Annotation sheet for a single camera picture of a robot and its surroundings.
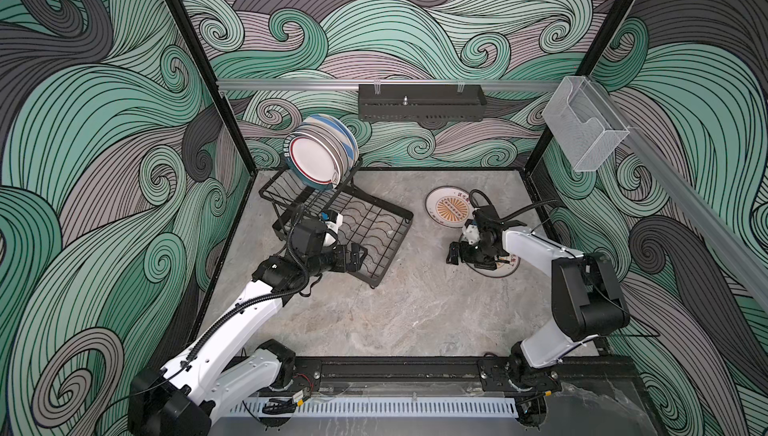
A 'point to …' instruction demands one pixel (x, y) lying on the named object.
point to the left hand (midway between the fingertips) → (354, 248)
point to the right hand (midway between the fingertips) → (461, 261)
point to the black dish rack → (359, 218)
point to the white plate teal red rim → (312, 161)
